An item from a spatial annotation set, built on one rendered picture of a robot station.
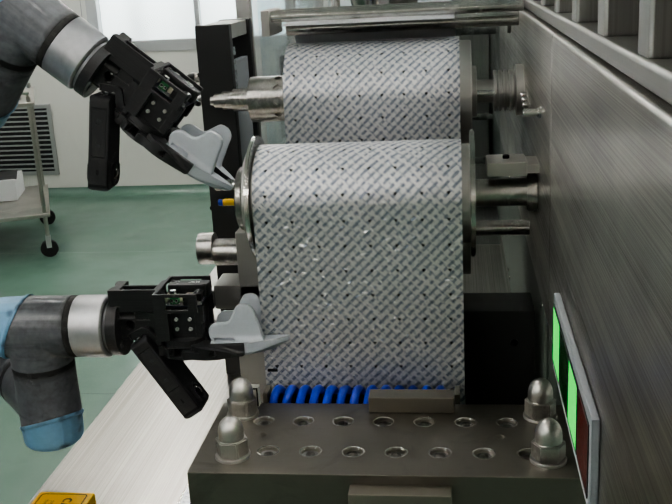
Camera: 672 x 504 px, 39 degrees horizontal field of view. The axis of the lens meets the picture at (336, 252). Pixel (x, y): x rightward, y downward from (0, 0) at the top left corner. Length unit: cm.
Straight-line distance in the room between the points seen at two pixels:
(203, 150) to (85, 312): 23
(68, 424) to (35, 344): 11
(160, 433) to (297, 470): 43
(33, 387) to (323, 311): 36
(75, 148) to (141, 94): 614
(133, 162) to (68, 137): 51
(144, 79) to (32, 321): 31
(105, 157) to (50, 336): 22
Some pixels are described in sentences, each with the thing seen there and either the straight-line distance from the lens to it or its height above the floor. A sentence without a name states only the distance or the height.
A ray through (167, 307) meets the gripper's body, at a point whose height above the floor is 114.
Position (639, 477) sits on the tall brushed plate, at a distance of 52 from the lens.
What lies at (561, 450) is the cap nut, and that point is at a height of 105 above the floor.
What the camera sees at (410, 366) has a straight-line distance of 112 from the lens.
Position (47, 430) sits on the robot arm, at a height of 99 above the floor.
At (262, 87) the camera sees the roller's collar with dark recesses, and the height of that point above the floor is 135.
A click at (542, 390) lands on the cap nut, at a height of 107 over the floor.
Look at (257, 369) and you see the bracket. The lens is 124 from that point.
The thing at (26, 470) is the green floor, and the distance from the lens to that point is 332.
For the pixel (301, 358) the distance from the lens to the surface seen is 113.
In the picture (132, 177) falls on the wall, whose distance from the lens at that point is 714.
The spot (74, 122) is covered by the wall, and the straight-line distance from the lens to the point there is 721.
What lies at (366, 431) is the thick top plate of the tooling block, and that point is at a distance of 104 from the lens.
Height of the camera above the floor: 151
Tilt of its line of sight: 17 degrees down
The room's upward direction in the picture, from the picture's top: 3 degrees counter-clockwise
